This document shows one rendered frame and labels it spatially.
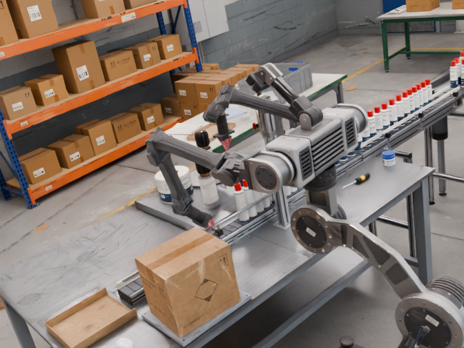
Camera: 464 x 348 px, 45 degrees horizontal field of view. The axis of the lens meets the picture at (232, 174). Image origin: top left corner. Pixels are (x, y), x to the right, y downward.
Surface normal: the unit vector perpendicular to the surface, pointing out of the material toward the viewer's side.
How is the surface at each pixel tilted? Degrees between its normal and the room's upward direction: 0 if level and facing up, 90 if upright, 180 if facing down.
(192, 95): 91
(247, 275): 0
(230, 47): 90
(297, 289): 0
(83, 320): 0
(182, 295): 90
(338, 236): 90
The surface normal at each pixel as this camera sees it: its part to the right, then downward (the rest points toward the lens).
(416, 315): -0.66, 0.41
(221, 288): 0.59, 0.22
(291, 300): -0.18, -0.90
